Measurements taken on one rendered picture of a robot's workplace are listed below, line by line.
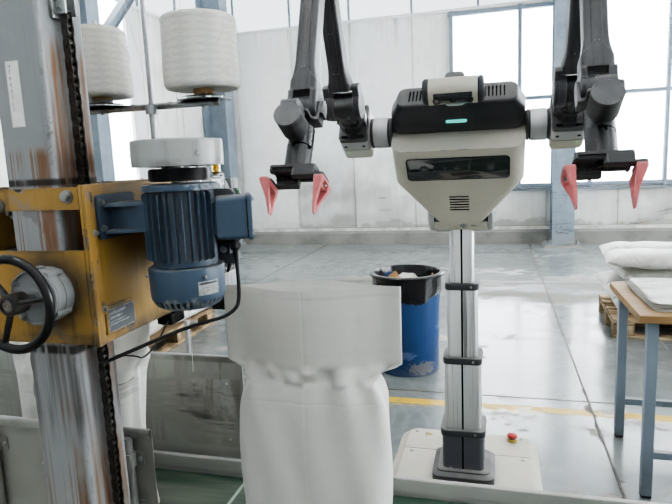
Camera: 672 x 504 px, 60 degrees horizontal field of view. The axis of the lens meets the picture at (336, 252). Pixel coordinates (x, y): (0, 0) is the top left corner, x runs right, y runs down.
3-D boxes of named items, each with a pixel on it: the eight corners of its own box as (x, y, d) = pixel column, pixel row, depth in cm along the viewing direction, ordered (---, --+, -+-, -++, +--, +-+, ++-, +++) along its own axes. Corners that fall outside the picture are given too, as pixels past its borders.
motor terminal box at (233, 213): (255, 245, 125) (252, 191, 123) (257, 252, 115) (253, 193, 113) (216, 247, 123) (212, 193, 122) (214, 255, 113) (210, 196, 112)
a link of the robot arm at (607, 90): (620, 85, 113) (573, 88, 116) (633, 46, 103) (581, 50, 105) (625, 138, 109) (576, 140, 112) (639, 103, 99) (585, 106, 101)
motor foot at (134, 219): (173, 232, 120) (169, 190, 119) (140, 239, 109) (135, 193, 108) (134, 232, 123) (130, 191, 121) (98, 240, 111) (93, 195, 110)
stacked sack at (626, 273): (661, 269, 475) (662, 253, 473) (687, 286, 412) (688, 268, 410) (605, 269, 487) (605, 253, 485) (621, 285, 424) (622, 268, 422)
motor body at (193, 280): (239, 296, 124) (231, 180, 121) (205, 315, 110) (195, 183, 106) (176, 295, 128) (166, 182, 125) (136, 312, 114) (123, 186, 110)
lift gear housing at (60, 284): (78, 319, 111) (72, 263, 110) (57, 327, 106) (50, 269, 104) (33, 318, 114) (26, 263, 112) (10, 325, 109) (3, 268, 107)
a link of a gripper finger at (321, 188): (319, 206, 115) (324, 164, 118) (285, 207, 117) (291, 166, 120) (328, 220, 121) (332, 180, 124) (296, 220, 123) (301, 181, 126)
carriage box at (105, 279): (189, 306, 142) (178, 178, 137) (99, 350, 110) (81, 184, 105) (103, 303, 149) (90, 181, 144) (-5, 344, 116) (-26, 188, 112)
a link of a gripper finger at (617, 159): (653, 199, 99) (648, 150, 102) (608, 200, 101) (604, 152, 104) (644, 215, 105) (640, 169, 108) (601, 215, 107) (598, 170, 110)
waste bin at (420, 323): (448, 355, 402) (447, 263, 392) (442, 383, 353) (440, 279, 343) (380, 352, 415) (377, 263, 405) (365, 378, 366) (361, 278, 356)
